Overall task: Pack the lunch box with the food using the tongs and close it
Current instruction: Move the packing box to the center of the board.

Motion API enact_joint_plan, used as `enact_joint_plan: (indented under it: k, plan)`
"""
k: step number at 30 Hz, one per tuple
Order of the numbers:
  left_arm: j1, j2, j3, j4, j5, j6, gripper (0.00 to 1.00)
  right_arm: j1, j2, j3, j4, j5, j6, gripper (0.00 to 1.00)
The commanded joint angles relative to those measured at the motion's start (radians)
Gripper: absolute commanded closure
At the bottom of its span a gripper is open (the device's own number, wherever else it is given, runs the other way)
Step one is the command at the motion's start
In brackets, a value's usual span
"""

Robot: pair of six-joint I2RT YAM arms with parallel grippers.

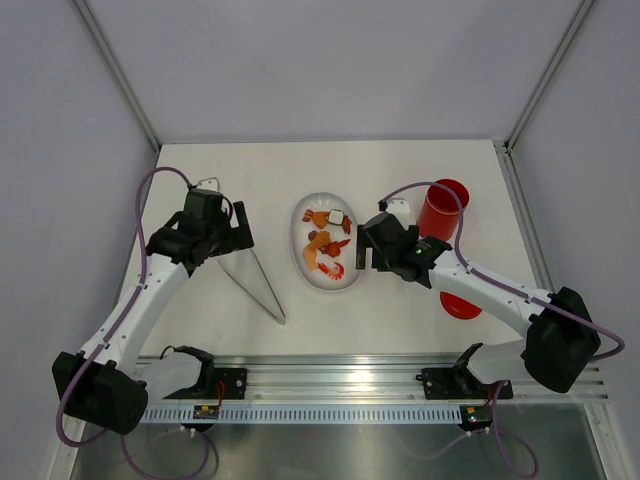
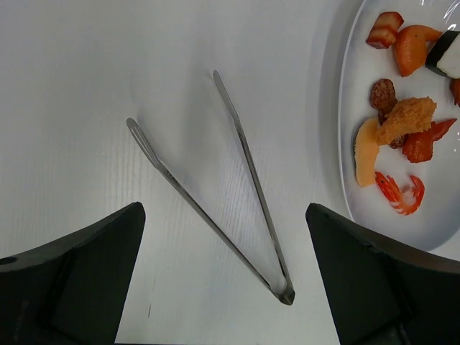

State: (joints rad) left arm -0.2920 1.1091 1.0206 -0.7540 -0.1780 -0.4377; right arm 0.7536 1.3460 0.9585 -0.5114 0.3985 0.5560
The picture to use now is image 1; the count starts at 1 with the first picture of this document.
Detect brown meat slice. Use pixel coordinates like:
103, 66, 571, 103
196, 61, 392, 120
308, 230, 332, 249

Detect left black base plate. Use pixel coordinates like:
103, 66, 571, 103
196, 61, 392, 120
166, 367, 248, 400

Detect right aluminium frame post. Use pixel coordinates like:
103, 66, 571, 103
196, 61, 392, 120
504, 0, 598, 154

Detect metal tongs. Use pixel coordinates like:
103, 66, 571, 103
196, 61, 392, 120
217, 248, 287, 326

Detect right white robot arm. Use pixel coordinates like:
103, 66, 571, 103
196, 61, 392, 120
356, 212, 601, 396

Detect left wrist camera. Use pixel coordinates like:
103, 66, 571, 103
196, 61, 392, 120
196, 176, 221, 192

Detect left aluminium frame post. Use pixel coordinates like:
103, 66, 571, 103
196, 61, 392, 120
70, 0, 162, 157

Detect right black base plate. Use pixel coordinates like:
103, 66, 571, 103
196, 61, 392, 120
415, 367, 514, 400

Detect white slotted cable duct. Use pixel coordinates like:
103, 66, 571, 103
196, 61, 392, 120
141, 404, 490, 425

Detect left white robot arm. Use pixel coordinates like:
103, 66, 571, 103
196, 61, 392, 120
52, 188, 254, 435

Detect aluminium frame post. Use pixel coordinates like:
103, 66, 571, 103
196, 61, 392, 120
70, 0, 162, 157
504, 0, 598, 154

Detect red cylindrical container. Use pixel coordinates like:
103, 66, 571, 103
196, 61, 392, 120
417, 179, 470, 241

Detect white sushi roll piece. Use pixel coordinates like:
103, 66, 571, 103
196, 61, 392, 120
327, 209, 345, 226

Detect aluminium mounting rail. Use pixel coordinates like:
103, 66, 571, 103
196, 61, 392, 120
215, 354, 610, 405

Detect brown fried shrimp piece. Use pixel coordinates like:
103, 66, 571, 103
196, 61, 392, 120
341, 215, 352, 235

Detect red carrot fan slice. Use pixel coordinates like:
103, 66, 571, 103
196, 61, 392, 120
321, 239, 350, 258

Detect white oval plate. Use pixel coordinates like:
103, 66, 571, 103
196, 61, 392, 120
289, 192, 360, 293

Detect red shrimp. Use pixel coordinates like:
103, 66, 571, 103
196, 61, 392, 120
317, 262, 345, 280

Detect red round lid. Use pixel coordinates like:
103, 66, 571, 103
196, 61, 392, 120
440, 292, 482, 320

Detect pale orange salmon piece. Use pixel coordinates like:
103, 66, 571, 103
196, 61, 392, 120
303, 240, 326, 271

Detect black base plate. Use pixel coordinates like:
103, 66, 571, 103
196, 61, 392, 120
166, 367, 248, 400
415, 367, 514, 400

